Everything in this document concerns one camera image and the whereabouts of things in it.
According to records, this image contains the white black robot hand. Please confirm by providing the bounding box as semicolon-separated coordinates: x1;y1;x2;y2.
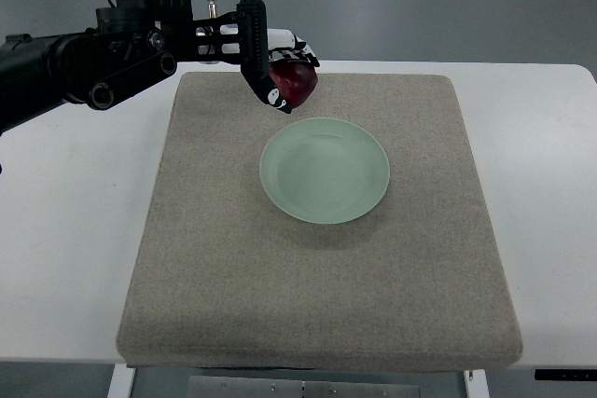
192;0;320;114

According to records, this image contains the red apple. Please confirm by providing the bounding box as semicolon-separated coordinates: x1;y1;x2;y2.
270;59;318;109

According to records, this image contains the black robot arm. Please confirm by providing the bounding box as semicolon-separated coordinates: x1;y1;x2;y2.
1;0;197;132

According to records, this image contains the light green plate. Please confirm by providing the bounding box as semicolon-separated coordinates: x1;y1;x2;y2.
259;117;391;225

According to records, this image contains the grey fabric cushion mat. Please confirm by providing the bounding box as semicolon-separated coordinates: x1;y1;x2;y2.
117;73;522;372

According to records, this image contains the white left table leg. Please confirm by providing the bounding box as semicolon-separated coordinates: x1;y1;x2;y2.
106;364;136;398

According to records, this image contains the white table leg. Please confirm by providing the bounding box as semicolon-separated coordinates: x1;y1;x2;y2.
106;364;136;398
464;369;490;398

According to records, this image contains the white right table leg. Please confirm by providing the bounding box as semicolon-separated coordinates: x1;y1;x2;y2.
464;369;490;398

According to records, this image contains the black table control panel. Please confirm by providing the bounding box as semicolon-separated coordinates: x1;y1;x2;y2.
535;369;597;382

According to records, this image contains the grey metal base plate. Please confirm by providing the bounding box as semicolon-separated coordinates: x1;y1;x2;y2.
187;376;421;398

